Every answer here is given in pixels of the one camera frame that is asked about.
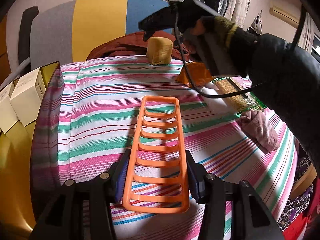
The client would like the wall air conditioner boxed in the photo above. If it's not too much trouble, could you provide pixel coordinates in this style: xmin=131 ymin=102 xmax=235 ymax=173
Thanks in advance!
xmin=270 ymin=2 xmax=301 ymax=29

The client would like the grey yellow blue chair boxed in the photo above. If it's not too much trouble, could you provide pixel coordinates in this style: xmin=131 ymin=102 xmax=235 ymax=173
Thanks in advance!
xmin=1 ymin=0 xmax=168 ymax=87

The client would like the white foam sponge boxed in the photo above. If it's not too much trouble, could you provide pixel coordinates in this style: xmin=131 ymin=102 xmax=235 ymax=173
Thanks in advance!
xmin=202 ymin=82 xmax=236 ymax=114

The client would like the pink floral curtain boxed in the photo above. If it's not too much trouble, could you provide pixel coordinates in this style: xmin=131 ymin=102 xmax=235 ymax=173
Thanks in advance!
xmin=225 ymin=0 xmax=248 ymax=28

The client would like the person's dark sleeved forearm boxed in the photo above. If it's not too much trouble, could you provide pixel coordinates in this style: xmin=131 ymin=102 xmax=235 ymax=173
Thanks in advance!
xmin=178 ymin=16 xmax=319 ymax=171

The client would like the dark red jacket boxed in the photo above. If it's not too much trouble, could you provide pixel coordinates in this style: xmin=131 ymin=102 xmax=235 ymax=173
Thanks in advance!
xmin=86 ymin=30 xmax=189 ymax=62

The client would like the striped pink green tablecloth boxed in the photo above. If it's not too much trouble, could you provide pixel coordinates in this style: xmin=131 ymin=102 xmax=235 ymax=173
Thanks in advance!
xmin=31 ymin=55 xmax=299 ymax=240

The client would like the orange snack packet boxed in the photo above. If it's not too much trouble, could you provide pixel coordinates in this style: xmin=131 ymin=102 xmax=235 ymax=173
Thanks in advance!
xmin=175 ymin=62 xmax=215 ymax=88

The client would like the right window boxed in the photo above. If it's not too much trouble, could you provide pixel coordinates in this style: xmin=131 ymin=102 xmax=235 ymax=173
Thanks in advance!
xmin=311 ymin=34 xmax=320 ymax=62

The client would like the green cracker packet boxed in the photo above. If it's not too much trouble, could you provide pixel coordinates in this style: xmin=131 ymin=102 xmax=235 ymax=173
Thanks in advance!
xmin=213 ymin=77 xmax=265 ymax=114

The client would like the orange plastic rack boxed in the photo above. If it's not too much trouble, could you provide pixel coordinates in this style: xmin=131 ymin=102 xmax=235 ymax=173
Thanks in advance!
xmin=122 ymin=95 xmax=189 ymax=214

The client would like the small tan sponge cube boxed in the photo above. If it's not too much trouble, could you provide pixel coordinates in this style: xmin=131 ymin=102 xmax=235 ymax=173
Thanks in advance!
xmin=146 ymin=37 xmax=173 ymax=65

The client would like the cream cardboard box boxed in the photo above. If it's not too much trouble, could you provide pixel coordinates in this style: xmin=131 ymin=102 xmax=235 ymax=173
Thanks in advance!
xmin=0 ymin=82 xmax=18 ymax=134
xmin=10 ymin=68 xmax=46 ymax=126

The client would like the pink sock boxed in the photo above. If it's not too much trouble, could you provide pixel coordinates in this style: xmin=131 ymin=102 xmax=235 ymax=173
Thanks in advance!
xmin=237 ymin=109 xmax=280 ymax=152

